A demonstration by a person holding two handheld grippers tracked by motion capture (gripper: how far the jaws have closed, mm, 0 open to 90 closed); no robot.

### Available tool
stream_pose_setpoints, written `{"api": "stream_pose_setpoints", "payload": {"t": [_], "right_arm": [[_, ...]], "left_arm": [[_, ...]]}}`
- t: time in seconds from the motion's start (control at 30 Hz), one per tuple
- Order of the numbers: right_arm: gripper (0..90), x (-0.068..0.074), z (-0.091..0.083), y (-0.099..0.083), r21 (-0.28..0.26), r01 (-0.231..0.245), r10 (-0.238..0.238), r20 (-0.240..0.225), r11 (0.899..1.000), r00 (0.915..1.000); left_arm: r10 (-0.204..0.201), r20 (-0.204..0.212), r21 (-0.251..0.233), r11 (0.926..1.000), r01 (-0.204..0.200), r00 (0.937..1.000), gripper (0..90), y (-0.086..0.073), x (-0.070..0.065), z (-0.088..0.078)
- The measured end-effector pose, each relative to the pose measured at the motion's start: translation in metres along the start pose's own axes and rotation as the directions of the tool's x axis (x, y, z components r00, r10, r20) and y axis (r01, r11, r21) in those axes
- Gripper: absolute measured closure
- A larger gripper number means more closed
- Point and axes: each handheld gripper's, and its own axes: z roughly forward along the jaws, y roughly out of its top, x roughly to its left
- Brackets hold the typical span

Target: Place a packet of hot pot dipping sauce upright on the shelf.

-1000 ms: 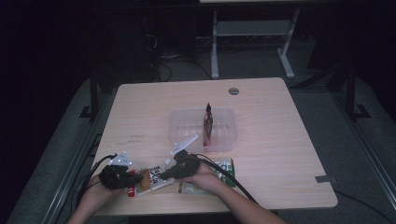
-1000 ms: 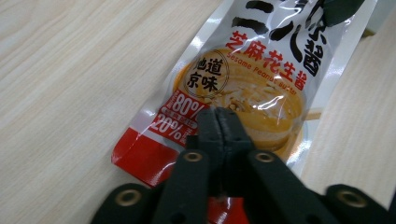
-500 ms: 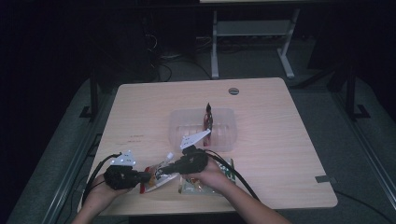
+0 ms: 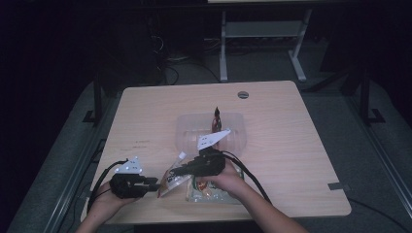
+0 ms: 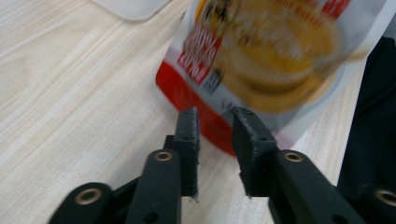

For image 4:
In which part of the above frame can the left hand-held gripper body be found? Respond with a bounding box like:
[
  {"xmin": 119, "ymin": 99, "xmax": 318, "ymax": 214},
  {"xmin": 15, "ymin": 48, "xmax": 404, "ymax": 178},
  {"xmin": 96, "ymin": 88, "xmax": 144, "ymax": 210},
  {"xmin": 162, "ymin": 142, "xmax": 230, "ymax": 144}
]
[{"xmin": 109, "ymin": 156, "xmax": 147, "ymax": 199}]

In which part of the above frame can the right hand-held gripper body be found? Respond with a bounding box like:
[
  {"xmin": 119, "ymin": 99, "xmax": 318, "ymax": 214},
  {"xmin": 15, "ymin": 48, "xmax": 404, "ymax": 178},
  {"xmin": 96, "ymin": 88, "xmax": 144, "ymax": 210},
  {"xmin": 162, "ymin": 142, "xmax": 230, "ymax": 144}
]
[{"xmin": 190, "ymin": 128, "xmax": 232, "ymax": 178}]

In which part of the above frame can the clear plastic container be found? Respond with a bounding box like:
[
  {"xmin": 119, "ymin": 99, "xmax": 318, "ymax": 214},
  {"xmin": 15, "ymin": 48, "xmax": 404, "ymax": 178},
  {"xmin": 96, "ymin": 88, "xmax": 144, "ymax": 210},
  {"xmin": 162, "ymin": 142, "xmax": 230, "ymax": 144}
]
[{"xmin": 175, "ymin": 112, "xmax": 248, "ymax": 160}]

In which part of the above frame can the red snack packet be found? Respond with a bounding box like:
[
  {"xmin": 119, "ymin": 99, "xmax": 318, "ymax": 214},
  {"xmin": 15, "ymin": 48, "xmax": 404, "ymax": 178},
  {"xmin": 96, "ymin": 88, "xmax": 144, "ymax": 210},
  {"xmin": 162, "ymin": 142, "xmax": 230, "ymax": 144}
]
[{"xmin": 211, "ymin": 107, "xmax": 223, "ymax": 133}]

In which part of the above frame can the person's right hand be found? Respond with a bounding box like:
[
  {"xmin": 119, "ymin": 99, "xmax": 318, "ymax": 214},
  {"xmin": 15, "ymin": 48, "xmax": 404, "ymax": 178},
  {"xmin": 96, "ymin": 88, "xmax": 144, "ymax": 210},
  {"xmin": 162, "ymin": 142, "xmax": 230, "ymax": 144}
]
[{"xmin": 197, "ymin": 161, "xmax": 248, "ymax": 200}]

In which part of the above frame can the person's left hand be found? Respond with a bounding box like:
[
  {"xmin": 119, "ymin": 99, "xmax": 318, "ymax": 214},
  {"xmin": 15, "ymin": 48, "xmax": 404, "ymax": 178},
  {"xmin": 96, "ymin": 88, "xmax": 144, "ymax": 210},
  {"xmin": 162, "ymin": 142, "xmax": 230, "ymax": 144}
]
[{"xmin": 86, "ymin": 183, "xmax": 140, "ymax": 223}]

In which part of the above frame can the green and white food packet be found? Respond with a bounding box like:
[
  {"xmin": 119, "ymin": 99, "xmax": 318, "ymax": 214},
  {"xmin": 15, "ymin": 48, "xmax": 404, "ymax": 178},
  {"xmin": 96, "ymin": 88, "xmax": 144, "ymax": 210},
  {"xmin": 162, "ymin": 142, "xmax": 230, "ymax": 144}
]
[{"xmin": 186, "ymin": 166, "xmax": 245, "ymax": 205}]

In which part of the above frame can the black metal stand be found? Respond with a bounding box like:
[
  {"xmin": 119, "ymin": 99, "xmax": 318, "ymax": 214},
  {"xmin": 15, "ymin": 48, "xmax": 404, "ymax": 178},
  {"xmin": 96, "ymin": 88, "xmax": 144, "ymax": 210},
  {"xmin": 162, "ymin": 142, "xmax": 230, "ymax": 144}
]
[
  {"xmin": 359, "ymin": 64, "xmax": 387, "ymax": 126},
  {"xmin": 82, "ymin": 72, "xmax": 105, "ymax": 126}
]

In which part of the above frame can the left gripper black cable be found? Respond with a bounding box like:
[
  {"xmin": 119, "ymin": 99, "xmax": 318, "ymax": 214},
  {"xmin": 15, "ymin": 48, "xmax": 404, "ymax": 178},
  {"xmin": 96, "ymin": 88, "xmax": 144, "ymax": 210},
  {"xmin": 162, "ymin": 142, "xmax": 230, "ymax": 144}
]
[{"xmin": 86, "ymin": 158, "xmax": 129, "ymax": 214}]

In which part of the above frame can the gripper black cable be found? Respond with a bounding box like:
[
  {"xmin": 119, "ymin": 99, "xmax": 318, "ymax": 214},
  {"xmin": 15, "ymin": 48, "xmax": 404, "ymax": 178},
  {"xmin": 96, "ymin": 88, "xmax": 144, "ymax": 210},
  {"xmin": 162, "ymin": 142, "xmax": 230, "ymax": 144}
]
[
  {"xmin": 86, "ymin": 158, "xmax": 129, "ymax": 214},
  {"xmin": 221, "ymin": 150, "xmax": 272, "ymax": 204}
]

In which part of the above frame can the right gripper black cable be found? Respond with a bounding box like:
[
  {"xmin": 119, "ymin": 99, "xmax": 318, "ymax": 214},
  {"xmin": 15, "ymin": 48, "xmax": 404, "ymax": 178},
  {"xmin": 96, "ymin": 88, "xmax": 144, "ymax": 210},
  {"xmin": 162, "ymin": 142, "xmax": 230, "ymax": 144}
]
[{"xmin": 221, "ymin": 150, "xmax": 272, "ymax": 204}]

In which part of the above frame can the metal floor rail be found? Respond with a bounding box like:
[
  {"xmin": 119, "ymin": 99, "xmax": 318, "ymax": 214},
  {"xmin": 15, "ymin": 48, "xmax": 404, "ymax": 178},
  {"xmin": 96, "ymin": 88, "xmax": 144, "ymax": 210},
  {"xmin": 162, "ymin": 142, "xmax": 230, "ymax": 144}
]
[
  {"xmin": 43, "ymin": 95, "xmax": 121, "ymax": 233},
  {"xmin": 343, "ymin": 95, "xmax": 412, "ymax": 210}
]

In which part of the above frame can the bundle of floor cables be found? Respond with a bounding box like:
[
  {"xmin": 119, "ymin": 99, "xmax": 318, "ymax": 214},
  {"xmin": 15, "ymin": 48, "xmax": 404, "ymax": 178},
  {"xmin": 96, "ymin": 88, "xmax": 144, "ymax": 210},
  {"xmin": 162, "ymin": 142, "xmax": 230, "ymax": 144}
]
[{"xmin": 150, "ymin": 33, "xmax": 222, "ymax": 85}]

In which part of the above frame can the white desk frame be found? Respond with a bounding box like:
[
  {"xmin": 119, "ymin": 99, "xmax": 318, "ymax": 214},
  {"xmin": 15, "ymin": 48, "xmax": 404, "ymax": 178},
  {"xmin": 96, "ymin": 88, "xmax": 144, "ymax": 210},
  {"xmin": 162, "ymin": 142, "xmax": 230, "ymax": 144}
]
[{"xmin": 219, "ymin": 8, "xmax": 314, "ymax": 83}]

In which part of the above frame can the black floor cable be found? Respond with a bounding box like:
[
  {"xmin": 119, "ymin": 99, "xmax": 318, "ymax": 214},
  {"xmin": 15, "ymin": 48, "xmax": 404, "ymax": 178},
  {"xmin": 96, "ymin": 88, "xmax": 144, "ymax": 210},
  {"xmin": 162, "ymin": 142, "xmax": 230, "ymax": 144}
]
[{"xmin": 348, "ymin": 197, "xmax": 412, "ymax": 233}]

